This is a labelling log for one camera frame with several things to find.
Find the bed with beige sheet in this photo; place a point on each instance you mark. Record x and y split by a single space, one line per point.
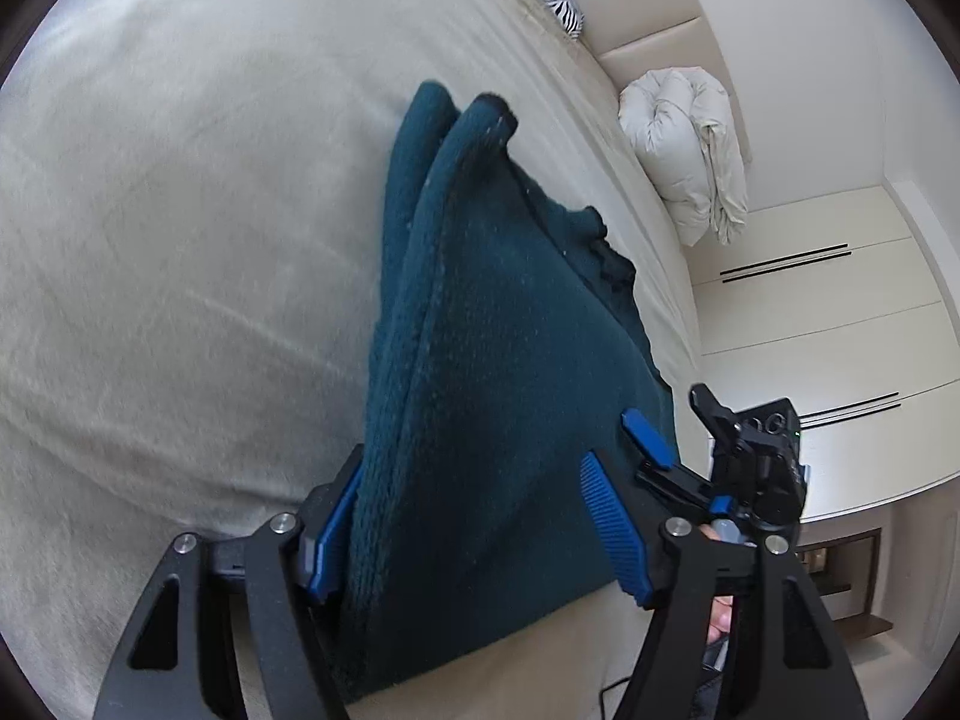
187 240

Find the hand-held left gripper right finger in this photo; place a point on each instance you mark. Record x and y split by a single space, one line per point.
611 525

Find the teal knit sweater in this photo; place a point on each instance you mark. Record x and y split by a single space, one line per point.
487 390

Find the person's right hand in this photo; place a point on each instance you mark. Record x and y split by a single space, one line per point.
721 619

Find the folded white duvet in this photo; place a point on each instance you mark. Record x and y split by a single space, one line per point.
690 150

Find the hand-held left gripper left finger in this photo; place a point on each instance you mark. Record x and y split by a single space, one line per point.
330 540

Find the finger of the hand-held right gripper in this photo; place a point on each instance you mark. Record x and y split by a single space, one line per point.
712 409
649 439

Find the cream padded headboard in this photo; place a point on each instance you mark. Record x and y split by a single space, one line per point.
652 30

